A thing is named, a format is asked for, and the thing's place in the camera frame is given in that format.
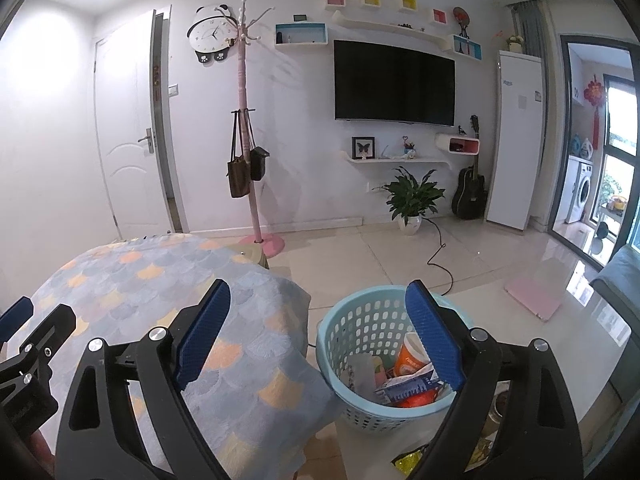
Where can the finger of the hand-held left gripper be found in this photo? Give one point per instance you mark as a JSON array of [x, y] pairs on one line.
[[50, 330], [17, 315]]

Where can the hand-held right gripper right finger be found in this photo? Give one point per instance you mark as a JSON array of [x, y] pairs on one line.
[[430, 335]]

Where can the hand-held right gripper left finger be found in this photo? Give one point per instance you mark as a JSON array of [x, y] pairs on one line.
[[205, 330]]

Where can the orange canister with white lid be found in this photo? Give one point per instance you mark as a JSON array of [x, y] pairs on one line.
[[407, 357]]

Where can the white cardboard box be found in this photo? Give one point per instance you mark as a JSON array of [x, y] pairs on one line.
[[407, 387]]

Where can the orange plastic bag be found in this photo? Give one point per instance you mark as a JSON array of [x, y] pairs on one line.
[[420, 401]]

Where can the light blue plastic basket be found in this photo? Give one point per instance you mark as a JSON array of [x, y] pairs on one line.
[[350, 320]]

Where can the scale patterned blanket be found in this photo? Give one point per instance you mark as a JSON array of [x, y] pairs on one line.
[[150, 270]]

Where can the pink floor mat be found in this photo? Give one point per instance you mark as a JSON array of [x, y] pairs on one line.
[[535, 297]]

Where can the yellow green packet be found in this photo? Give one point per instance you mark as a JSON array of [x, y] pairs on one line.
[[412, 460]]

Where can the potted green plant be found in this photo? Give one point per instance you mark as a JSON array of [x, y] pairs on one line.
[[412, 195]]

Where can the black acoustic guitar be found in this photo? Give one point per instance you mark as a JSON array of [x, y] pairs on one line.
[[469, 195]]

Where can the brown hanging bag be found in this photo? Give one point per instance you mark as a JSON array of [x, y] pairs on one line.
[[238, 180]]

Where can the black hanging bag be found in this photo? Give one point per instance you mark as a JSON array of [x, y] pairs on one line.
[[258, 165]]

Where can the small shelf figurine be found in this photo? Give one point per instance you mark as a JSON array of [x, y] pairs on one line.
[[408, 149]]

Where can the white and red shelf box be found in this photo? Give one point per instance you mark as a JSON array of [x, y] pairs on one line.
[[457, 145]]

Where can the grey sofa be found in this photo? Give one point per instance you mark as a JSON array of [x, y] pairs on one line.
[[620, 270]]

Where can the tall white cabinet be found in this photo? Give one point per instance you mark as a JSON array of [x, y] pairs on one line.
[[515, 150]]

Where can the white washing machine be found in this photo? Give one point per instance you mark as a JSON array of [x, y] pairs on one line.
[[580, 190]]

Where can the white door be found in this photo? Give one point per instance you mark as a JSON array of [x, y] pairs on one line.
[[125, 135]]

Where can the pink coat rack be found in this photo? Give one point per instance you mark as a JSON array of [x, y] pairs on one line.
[[243, 85]]

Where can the red knot ornament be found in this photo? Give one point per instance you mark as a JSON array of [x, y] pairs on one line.
[[595, 95]]

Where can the red round fan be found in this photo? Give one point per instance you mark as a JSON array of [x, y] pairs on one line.
[[461, 16]]

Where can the grey curtain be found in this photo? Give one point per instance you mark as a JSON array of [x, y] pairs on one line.
[[532, 25]]

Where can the white curved wall shelf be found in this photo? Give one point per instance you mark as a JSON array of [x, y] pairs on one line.
[[395, 161]]

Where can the butterfly picture frame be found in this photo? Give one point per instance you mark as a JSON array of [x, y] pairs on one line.
[[362, 148]]

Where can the wall-mounted television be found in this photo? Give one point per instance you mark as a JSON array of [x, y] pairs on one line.
[[395, 82]]

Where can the panda wall clock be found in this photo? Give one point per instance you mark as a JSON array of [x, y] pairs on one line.
[[212, 35]]

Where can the long blue wall box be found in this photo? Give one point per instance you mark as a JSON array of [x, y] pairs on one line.
[[300, 35]]

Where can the white wavy wall shelf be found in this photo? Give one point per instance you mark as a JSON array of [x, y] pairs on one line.
[[390, 27]]

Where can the pink wall cube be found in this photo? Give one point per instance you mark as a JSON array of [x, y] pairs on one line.
[[439, 16], [335, 0]]

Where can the yellow wall cube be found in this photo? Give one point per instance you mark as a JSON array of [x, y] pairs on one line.
[[408, 3], [371, 0]]

